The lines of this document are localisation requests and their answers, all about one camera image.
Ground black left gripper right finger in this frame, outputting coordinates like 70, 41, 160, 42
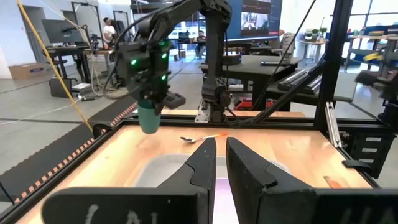
226, 136, 398, 224

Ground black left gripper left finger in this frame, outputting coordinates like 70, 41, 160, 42
42, 138, 218, 224

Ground green plastic cup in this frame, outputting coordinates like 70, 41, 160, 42
137, 99, 162, 135

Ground grey plastic tray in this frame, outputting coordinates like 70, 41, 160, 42
133, 154, 292, 189

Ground orange-handled metal spoon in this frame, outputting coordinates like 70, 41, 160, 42
180, 131, 229, 144

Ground orange-handled metal fork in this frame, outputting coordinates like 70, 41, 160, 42
323, 175, 343, 189

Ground lavender round plate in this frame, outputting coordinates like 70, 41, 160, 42
213, 177, 240, 224

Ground person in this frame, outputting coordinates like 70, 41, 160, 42
102, 17, 118, 47
194, 30, 208, 60

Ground black workshop desk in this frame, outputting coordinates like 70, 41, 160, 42
43, 45, 94, 80

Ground dark grey floor case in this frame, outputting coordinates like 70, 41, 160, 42
49, 77, 78, 99

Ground red toolbox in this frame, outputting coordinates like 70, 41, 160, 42
234, 98, 274, 111

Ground black desk monitor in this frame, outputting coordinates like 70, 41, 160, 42
41, 18, 84, 44

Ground black low table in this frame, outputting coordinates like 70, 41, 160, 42
198, 55, 304, 111

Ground black hazard-striped floor mat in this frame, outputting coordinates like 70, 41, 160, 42
0, 101, 139, 205

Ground brown cardboard box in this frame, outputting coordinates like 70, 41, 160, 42
8, 63, 47, 80

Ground grey table top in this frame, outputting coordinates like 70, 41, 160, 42
267, 71, 358, 104

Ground small green potted plants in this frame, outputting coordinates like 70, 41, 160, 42
304, 27, 329, 43

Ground long yellow cable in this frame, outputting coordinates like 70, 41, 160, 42
16, 0, 94, 133

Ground black frame clip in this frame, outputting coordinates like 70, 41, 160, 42
341, 159, 373, 170

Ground silver aluminium bracket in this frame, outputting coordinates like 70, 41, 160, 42
325, 101, 343, 149

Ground large wall screen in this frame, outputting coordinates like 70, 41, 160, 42
226, 0, 284, 41

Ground black aluminium table frame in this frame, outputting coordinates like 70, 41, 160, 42
0, 0, 398, 224

